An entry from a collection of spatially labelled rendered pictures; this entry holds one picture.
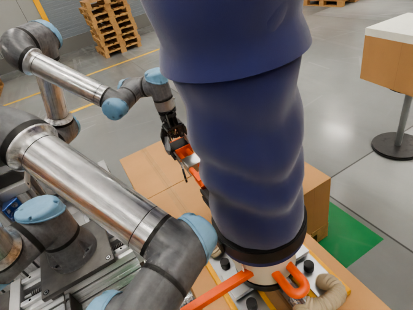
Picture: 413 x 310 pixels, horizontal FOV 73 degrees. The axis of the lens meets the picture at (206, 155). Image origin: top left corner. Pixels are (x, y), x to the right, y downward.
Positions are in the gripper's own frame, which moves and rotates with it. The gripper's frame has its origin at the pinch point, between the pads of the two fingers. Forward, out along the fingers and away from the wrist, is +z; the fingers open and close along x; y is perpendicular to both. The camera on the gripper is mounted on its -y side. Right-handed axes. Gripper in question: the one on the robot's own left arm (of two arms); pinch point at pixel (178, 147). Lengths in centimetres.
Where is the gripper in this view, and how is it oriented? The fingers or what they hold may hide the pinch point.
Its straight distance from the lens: 122.0
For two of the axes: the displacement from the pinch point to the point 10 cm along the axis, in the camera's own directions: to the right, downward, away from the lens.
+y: 4.4, 4.5, -7.7
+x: 8.7, -4.2, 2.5
